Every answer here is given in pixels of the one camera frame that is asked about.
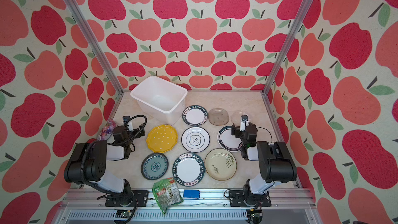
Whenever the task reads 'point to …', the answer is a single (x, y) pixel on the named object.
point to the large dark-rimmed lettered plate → (188, 169)
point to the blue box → (191, 193)
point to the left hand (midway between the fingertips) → (136, 125)
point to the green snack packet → (166, 193)
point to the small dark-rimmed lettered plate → (195, 115)
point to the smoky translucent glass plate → (218, 116)
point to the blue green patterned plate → (154, 166)
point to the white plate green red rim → (228, 142)
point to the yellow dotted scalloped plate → (162, 138)
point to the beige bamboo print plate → (221, 164)
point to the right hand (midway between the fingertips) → (244, 126)
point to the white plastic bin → (160, 99)
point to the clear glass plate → (236, 116)
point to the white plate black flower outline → (195, 139)
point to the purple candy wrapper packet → (107, 130)
